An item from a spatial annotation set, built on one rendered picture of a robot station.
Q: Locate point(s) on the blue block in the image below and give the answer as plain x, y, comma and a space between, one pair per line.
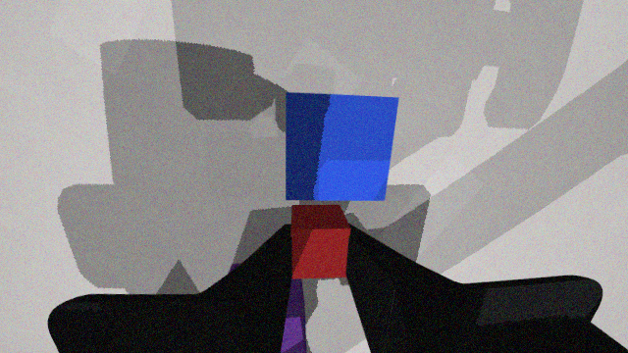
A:
338, 147

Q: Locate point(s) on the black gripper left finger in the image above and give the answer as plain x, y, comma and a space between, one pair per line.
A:
244, 312

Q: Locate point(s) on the purple block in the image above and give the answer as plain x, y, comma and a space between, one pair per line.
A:
294, 339

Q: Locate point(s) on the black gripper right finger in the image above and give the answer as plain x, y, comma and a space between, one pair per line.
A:
407, 308

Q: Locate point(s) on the red block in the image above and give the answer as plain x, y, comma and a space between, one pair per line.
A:
320, 235

